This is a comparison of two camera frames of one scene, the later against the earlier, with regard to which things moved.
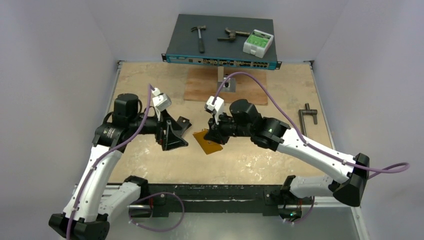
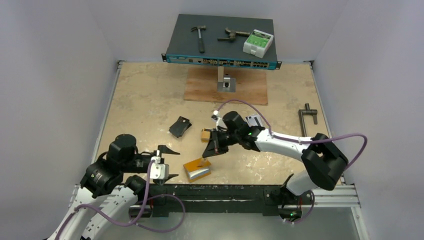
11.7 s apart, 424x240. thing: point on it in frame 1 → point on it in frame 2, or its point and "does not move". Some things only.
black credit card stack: (184, 122) does not move
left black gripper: (170, 139) → (163, 150)
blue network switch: (217, 41) does not move
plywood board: (201, 83) does not move
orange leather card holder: (208, 147) → (198, 169)
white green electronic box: (258, 43) does not move
